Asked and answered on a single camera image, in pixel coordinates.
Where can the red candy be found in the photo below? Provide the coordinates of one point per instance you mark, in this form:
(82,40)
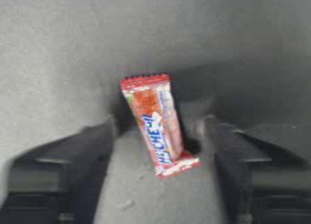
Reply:
(158,127)

